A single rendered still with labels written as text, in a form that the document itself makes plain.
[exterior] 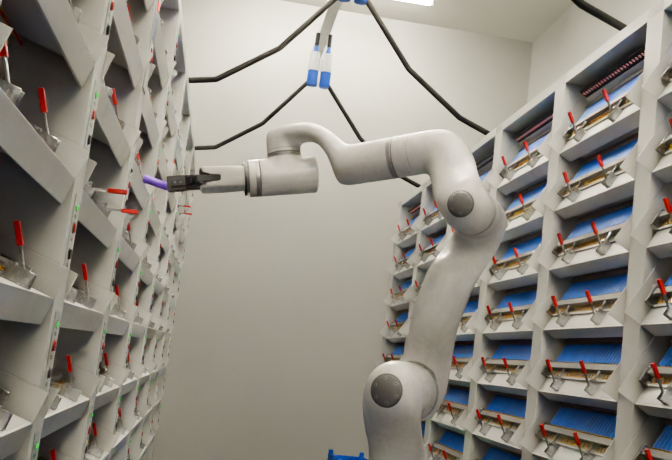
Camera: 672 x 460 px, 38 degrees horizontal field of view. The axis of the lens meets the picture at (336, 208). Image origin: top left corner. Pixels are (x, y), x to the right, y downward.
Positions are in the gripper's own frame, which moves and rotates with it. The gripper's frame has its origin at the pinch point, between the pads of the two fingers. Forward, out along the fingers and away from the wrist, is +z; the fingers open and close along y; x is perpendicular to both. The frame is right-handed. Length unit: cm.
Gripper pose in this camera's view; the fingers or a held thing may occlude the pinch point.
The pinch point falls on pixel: (176, 183)
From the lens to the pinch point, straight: 217.4
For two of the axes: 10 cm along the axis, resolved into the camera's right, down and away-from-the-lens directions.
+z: -9.9, 0.7, -1.3
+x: 0.9, 9.9, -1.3
